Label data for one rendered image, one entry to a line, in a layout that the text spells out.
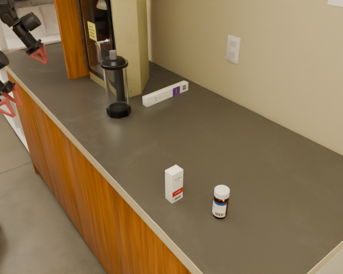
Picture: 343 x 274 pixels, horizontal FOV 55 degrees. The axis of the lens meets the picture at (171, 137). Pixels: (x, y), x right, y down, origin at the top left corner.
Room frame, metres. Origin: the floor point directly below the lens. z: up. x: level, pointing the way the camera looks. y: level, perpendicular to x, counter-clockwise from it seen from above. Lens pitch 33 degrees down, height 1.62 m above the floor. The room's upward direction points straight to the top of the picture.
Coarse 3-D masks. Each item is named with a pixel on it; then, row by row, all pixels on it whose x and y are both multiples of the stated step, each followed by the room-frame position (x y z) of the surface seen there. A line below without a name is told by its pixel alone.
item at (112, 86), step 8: (104, 72) 1.21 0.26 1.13; (112, 72) 1.19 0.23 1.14; (120, 72) 1.20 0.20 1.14; (104, 80) 1.23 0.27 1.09; (112, 80) 1.19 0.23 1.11; (120, 80) 1.20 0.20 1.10; (112, 88) 1.19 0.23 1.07; (120, 88) 1.20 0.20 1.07; (112, 96) 1.19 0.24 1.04; (120, 96) 1.20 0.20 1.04; (112, 104) 1.20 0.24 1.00; (120, 104) 1.20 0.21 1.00; (128, 104) 1.23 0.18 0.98
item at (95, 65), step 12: (84, 0) 1.54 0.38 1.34; (96, 0) 1.44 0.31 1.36; (108, 0) 1.36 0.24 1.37; (84, 12) 1.55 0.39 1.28; (96, 12) 1.45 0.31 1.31; (108, 12) 1.36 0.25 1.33; (84, 24) 1.57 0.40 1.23; (96, 24) 1.46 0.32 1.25; (108, 24) 1.37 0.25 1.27; (84, 36) 1.58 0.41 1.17; (96, 36) 1.47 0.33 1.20; (108, 36) 1.38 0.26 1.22; (108, 48) 1.39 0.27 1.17; (96, 60) 1.50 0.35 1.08; (96, 72) 1.51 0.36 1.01
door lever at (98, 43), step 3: (105, 39) 1.40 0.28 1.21; (96, 42) 1.36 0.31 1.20; (99, 42) 1.36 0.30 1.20; (102, 42) 1.37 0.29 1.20; (105, 42) 1.38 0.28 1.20; (96, 45) 1.36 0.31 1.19; (99, 45) 1.36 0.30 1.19; (96, 48) 1.37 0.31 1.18; (99, 48) 1.36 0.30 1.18; (99, 51) 1.36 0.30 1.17; (99, 54) 1.36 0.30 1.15; (99, 57) 1.36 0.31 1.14; (99, 60) 1.36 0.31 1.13
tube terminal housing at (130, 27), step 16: (112, 0) 1.36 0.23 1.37; (128, 0) 1.40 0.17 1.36; (144, 0) 1.58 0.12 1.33; (112, 16) 1.37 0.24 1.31; (128, 16) 1.40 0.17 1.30; (144, 16) 1.57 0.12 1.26; (128, 32) 1.40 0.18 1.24; (144, 32) 1.55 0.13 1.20; (128, 48) 1.39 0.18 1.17; (144, 48) 1.54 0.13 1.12; (128, 64) 1.39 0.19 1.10; (144, 64) 1.52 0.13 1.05; (96, 80) 1.55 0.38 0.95; (128, 80) 1.39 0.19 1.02; (144, 80) 1.50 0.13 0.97; (128, 96) 1.38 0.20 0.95
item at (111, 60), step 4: (112, 52) 1.23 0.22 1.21; (116, 52) 1.23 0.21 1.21; (108, 56) 1.26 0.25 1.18; (112, 56) 1.22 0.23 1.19; (116, 56) 1.23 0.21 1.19; (120, 56) 1.26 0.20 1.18; (104, 60) 1.22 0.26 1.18; (108, 60) 1.22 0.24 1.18; (112, 60) 1.22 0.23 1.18; (116, 60) 1.22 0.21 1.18; (120, 60) 1.22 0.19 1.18; (124, 60) 1.24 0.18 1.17; (104, 64) 1.21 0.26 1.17; (108, 64) 1.20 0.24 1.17; (112, 64) 1.20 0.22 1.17; (116, 64) 1.20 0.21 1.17; (120, 64) 1.21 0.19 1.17
